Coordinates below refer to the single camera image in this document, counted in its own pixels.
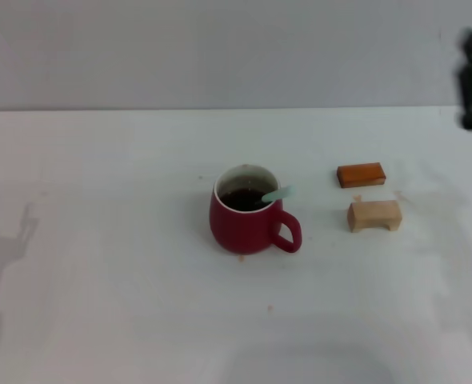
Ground blue handled metal spoon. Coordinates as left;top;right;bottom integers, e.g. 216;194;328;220
254;184;298;207

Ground red ceramic coffee cup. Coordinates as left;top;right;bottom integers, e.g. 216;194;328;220
209;162;303;256

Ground orange brown wooden block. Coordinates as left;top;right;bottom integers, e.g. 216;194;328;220
336;162;387;190

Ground light wooden bridge block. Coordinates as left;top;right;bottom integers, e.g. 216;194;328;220
346;199;403;234

